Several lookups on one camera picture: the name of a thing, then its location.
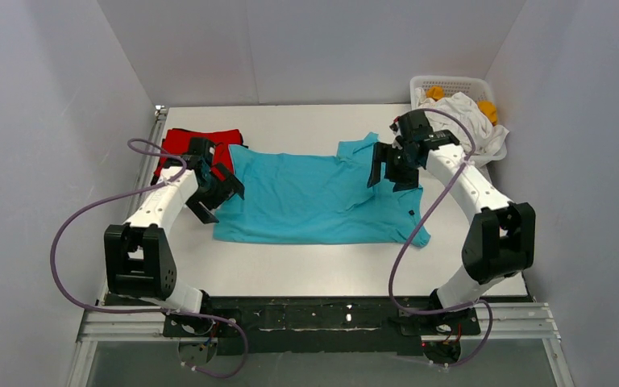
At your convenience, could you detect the white plastic laundry basket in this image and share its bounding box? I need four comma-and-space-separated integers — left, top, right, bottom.
409, 75, 496, 109

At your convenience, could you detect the folded red t-shirt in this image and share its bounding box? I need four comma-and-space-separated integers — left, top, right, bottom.
161, 128, 244, 173

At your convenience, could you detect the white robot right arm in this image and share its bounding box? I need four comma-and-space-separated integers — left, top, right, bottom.
367, 108, 536, 315

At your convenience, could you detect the turquoise polo shirt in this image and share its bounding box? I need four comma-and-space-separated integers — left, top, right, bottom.
213, 132, 424, 244

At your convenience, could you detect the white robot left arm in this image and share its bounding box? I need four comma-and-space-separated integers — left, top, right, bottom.
104, 138, 244, 313

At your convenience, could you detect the orange t-shirt in basket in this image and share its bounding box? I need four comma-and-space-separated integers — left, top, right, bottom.
425, 85, 498, 125

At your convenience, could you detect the aluminium frame rail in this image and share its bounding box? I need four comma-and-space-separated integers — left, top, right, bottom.
66, 106, 169, 387

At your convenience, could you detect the crumpled white t-shirt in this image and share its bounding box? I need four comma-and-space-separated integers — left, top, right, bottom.
417, 89, 509, 167

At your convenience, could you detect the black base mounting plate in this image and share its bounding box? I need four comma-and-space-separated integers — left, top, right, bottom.
162, 295, 481, 357

